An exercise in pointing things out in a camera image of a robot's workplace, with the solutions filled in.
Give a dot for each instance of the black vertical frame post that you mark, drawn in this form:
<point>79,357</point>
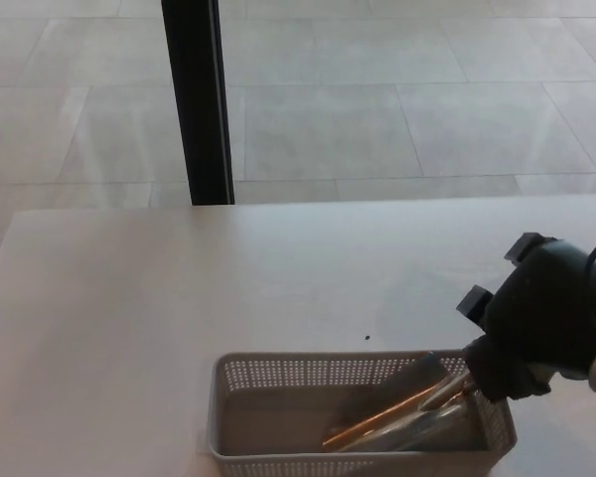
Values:
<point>196,99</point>

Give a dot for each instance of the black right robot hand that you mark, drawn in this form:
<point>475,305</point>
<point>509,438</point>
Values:
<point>541,313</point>

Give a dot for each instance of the grey perforated plastic basket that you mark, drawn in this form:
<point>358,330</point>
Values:
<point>288,462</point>

